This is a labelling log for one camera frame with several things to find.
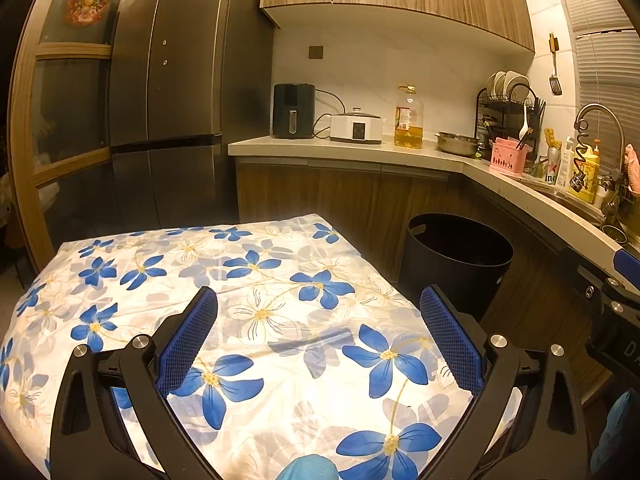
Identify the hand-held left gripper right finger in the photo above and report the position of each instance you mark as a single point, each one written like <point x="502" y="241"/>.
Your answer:
<point x="452" y="340"/>

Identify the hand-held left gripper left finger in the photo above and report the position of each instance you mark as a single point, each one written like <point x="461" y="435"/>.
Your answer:
<point x="187" y="340"/>

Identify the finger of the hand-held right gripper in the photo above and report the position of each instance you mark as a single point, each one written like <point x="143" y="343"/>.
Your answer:
<point x="587" y="277"/>
<point x="629" y="260"/>

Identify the black trash bin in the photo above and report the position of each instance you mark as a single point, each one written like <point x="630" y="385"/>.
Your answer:
<point x="450" y="280"/>

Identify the person's right hand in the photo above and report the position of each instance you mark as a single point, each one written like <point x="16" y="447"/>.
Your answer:
<point x="615" y="435"/>

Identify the person's left hand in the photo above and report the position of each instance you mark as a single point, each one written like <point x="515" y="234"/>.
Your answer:
<point x="312" y="467"/>

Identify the pink dishcloth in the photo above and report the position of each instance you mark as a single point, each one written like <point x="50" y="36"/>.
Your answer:
<point x="632" y="167"/>

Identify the yellow detergent bottle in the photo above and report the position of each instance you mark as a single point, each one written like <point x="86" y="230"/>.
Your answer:
<point x="591" y="170"/>

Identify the blue floral white tablecloth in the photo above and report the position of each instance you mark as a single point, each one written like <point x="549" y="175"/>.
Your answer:
<point x="280" y="375"/>

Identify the white detergent bottle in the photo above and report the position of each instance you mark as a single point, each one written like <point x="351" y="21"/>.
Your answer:
<point x="565" y="165"/>

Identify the silver drink can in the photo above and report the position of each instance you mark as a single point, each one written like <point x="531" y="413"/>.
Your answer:
<point x="551" y="167"/>

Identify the pink utensil basket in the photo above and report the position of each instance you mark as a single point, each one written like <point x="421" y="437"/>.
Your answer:
<point x="507" y="160"/>

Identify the steel kitchen faucet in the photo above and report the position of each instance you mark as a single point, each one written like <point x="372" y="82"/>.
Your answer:
<point x="597" y="107"/>

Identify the black dish rack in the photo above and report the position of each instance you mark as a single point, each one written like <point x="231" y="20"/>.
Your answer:
<point x="500" y="115"/>

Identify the steel mixing bowl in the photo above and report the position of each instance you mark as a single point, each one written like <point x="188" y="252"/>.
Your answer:
<point x="456" y="144"/>

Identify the hanging metal slotted spatula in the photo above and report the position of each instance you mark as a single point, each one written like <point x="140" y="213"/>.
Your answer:
<point x="555" y="85"/>

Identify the wooden lower cabinets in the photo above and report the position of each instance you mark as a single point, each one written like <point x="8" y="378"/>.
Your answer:
<point x="325" y="190"/>

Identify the white plate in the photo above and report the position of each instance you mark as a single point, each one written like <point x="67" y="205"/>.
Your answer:
<point x="501" y="84"/>
<point x="491" y="85"/>
<point x="516" y="85"/>

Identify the cooking oil bottle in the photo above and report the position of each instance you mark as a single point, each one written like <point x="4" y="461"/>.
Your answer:
<point x="409" y="132"/>

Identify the white kitchen countertop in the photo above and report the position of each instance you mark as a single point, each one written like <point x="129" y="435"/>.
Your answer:
<point x="350" y="149"/>

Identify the white rice cooker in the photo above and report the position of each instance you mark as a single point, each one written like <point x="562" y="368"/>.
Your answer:
<point x="356" y="130"/>

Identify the window blinds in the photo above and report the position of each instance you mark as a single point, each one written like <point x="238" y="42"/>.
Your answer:
<point x="600" y="10"/>

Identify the black air fryer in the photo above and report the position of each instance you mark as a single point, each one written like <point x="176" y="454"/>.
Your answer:
<point x="292" y="110"/>

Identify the dark steel refrigerator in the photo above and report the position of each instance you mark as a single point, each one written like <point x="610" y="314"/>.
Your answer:
<point x="190" y="85"/>

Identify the wooden glass panel door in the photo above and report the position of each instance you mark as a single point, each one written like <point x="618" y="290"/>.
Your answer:
<point x="22" y="125"/>

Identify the red flower door decal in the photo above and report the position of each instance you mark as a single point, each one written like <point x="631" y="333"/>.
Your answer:
<point x="87" y="2"/>

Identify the brown wall switch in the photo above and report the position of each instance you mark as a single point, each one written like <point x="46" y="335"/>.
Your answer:
<point x="315" y="52"/>

